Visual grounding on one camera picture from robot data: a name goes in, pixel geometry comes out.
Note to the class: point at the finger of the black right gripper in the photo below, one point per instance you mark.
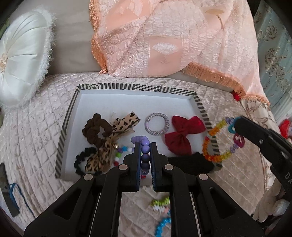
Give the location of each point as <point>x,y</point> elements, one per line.
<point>271,144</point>

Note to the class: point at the peach fringed blanket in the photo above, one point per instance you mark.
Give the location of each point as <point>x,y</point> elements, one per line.
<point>214,41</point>

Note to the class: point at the leopard print bow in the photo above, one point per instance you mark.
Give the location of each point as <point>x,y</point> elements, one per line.
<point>103,158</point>

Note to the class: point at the black smartphone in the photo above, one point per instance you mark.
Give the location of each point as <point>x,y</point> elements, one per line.
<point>5,189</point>

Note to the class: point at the beige quilted bedspread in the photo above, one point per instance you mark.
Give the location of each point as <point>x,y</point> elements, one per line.
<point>30,136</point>

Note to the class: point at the red velvet bow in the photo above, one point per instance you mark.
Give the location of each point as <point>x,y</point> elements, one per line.
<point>177,141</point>

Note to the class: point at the black velvet hair accessory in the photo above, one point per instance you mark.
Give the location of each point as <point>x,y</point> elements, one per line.
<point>195,164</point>

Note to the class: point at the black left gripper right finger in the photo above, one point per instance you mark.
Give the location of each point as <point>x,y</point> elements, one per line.
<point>171,179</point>

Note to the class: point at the red tassel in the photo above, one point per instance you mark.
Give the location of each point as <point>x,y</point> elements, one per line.
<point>236,96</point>

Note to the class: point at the grey bolster pillow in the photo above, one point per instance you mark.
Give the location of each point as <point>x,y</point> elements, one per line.
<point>72,35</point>

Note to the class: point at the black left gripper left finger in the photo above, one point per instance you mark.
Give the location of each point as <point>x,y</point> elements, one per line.
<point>123,178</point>

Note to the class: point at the striped black white tray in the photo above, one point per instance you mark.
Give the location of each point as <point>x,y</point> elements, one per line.
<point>115,100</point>

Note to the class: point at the round white satin cushion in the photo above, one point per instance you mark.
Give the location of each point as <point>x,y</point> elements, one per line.
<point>26,50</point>

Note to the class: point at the black scrunchie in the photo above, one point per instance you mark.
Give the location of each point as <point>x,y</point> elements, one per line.
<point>80,163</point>

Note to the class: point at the brown scrunchie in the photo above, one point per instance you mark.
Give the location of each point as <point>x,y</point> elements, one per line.
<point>96,130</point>

